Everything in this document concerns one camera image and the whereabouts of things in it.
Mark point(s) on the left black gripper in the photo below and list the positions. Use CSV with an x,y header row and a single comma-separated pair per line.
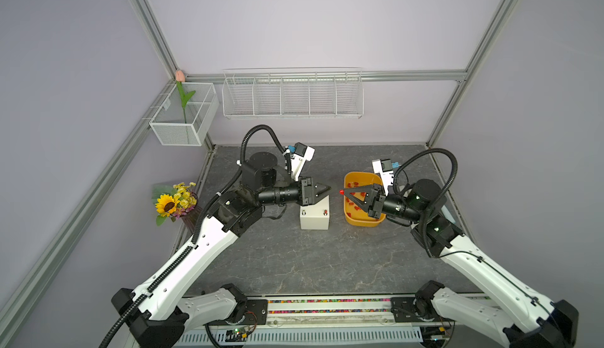
x,y
307,192

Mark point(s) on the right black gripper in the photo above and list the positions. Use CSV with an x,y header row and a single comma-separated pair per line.
x,y
378,196

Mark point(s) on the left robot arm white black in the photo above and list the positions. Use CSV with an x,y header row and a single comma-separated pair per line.
x,y
157,312

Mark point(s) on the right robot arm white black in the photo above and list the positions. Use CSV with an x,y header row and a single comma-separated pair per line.
x,y
522,317

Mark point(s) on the red sleeves pile in tray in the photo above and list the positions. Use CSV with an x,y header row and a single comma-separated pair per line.
x,y
356,193

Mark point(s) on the white box with screws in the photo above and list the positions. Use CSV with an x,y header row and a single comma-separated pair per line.
x,y
312,218

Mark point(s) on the yellow plastic tray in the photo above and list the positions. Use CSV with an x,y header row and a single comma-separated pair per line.
x,y
353,214

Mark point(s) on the sunflower bouquet in vase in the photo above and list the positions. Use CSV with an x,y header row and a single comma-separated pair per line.
x,y
176,203

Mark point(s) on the small white mesh basket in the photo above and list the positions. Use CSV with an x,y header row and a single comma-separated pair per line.
x,y
167,122

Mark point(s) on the artificial pink tulip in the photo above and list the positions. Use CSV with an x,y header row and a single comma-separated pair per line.
x,y
185,96

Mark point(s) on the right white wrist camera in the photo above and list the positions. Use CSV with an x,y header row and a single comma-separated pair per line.
x,y
385,169

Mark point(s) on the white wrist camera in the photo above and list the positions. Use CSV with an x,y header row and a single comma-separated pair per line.
x,y
299,154
385,169

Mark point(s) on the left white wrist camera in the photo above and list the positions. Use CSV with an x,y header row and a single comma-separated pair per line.
x,y
299,154

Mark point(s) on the long white wire basket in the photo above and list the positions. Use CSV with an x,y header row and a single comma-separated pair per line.
x,y
304,92

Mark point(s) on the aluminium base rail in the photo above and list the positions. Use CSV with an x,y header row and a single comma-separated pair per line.
x,y
358,311

